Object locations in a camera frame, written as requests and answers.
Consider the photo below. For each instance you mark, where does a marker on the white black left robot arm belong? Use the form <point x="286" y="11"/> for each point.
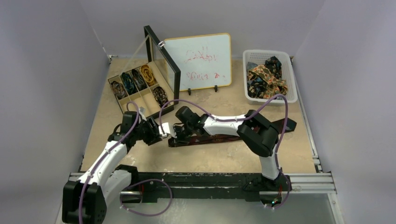
<point x="85" y="200"/>

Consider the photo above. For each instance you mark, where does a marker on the rolled grey tie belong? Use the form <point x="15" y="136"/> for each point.
<point x="138" y="79"/>

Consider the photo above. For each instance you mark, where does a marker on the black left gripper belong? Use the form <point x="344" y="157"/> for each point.
<point x="151" y="139"/>

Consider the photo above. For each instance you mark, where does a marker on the rolled brown striped tie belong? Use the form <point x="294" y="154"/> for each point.
<point x="118" y="90"/>

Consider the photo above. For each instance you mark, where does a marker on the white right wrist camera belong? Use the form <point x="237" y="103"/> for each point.
<point x="166" y="130"/>

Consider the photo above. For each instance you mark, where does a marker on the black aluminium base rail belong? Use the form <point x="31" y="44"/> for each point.
<point x="251" y="187"/>

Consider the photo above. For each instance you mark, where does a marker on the black tie box lid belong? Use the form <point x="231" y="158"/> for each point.
<point x="165" y="70"/>

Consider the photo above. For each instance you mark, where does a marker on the white plastic basket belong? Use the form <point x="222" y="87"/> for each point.
<point x="255" y="57"/>

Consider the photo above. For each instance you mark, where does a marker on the dark blue patterned tie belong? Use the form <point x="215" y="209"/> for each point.
<point x="274" y="66"/>

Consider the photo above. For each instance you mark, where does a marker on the yellow framed whiteboard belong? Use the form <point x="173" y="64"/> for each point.
<point x="204" y="61"/>

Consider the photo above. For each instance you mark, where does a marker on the rolled yellow tie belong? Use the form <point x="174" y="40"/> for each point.
<point x="148" y="75"/>

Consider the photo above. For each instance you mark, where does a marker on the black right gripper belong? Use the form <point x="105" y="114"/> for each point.
<point x="180" y="132"/>

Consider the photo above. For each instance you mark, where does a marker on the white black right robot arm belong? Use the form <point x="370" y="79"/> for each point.
<point x="259" y="134"/>

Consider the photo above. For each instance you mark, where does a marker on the orange floral tie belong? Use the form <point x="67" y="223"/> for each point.
<point x="261" y="83"/>

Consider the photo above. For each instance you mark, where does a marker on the beige compartment tie box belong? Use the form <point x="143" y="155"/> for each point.
<point x="144" y="98"/>

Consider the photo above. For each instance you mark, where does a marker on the rolled blue tie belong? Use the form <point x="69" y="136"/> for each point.
<point x="128" y="83"/>

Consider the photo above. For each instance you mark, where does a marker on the dark red patterned tie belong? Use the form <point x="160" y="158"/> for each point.
<point x="221" y="138"/>

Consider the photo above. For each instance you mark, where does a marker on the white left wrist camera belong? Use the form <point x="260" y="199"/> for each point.
<point x="142" y="111"/>

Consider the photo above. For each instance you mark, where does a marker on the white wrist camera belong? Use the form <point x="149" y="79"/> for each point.
<point x="166" y="130"/>
<point x="142" y="111"/>

